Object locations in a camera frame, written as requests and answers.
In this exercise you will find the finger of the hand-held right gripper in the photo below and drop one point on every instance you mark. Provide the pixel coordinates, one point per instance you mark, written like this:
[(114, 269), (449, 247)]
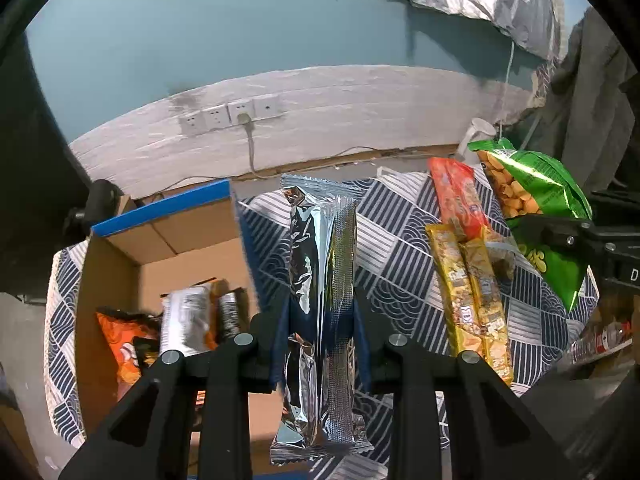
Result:
[(550, 232)]

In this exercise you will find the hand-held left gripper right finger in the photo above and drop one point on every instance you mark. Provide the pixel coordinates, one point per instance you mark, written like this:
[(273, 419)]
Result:
[(361, 355)]

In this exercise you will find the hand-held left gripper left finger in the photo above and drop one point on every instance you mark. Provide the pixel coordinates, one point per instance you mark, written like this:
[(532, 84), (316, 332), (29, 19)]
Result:
[(279, 355)]

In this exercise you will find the green snack bag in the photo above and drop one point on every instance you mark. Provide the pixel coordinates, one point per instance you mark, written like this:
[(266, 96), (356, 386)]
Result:
[(540, 180)]

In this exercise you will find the orange white-backed snack packet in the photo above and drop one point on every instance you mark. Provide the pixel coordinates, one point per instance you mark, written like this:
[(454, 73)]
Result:
[(227, 315)]

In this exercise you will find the long silver foil packet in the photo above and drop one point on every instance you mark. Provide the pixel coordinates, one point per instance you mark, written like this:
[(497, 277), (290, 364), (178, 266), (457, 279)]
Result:
[(320, 260)]

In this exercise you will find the blue cardboard box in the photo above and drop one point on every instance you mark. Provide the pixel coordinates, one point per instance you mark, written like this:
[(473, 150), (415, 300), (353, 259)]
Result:
[(190, 260)]

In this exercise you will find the orange chip bag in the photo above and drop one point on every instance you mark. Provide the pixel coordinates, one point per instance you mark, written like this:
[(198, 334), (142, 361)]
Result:
[(122, 350)]

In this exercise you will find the clear peanut snack packet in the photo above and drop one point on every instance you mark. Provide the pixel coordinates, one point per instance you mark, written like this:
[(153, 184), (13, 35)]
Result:
[(500, 260)]

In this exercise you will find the clear plastic bottle red label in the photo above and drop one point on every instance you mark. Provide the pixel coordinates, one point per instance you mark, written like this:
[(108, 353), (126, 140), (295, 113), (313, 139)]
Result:
[(605, 337)]

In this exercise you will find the orange red snack packet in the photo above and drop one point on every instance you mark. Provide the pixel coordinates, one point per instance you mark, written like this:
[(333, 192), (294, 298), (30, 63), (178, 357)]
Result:
[(457, 200)]

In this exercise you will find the yellow snack packet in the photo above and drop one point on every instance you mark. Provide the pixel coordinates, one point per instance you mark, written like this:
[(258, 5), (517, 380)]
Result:
[(487, 310), (450, 290)]

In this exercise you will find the navy white patterned mat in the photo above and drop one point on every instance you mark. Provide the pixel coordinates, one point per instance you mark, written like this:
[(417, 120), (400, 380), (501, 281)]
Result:
[(400, 260)]

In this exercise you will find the grey hanging cloth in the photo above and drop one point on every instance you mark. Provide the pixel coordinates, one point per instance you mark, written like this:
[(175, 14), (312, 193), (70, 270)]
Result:
[(595, 110)]

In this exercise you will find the small brown cardboard box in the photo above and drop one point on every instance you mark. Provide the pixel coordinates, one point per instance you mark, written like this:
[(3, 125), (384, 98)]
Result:
[(126, 205)]

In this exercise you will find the black hanging cloth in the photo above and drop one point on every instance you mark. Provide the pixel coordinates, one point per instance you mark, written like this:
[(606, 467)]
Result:
[(35, 185)]

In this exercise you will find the white wall socket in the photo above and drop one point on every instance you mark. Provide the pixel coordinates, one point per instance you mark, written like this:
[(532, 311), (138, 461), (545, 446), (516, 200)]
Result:
[(267, 106), (239, 108), (217, 116), (192, 122)]

